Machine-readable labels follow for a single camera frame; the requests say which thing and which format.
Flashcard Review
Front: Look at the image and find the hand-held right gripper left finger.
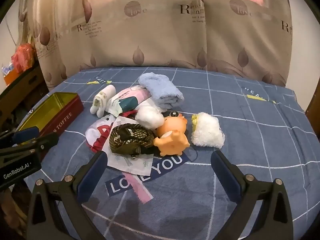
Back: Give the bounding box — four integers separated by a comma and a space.
26, 151, 108, 240

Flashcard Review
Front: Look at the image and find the blue checked bed sheet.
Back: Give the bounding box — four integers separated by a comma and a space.
24, 66, 320, 240

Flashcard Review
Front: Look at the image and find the orange plush toy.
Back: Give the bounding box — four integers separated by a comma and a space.
153, 111, 191, 157

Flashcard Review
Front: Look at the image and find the white fluffy cloth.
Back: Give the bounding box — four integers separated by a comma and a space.
191, 112, 225, 148

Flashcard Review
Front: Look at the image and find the white knitted glove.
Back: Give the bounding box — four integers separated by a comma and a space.
135, 99, 165, 130

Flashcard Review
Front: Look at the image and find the beige leaf print curtain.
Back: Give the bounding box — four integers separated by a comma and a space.
19, 0, 208, 88
200, 0, 293, 87

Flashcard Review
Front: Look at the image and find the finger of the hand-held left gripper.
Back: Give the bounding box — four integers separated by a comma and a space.
0, 127, 40, 145
0, 132, 60, 157

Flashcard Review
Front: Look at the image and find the person's left forearm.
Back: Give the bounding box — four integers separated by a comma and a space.
0, 186, 15, 220

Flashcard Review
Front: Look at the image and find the white patterned sock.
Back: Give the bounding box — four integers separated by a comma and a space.
90, 84, 117, 118

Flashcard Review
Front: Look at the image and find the light blue towel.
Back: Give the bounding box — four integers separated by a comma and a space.
138, 72, 185, 113

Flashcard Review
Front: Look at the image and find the red metal tin box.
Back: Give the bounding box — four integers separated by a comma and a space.
19, 92, 85, 147

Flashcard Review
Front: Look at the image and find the red white plastic bag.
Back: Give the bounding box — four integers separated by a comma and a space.
85, 116, 118, 153

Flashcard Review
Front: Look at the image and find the pink green tissue packet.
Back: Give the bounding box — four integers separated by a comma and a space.
106, 86, 152, 117

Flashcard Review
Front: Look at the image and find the red black checked cloth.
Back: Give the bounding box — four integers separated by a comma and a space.
119, 109, 137, 118

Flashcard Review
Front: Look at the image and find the brown patterned headband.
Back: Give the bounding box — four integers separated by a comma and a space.
101, 123, 155, 155

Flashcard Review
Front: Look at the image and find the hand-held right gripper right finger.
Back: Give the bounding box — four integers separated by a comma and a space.
210, 150, 293, 240

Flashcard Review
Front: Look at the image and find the orange plastic bag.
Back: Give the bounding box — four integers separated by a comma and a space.
11, 42, 35, 73

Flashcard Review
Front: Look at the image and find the white printed cloth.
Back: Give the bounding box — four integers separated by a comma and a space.
107, 116, 153, 176

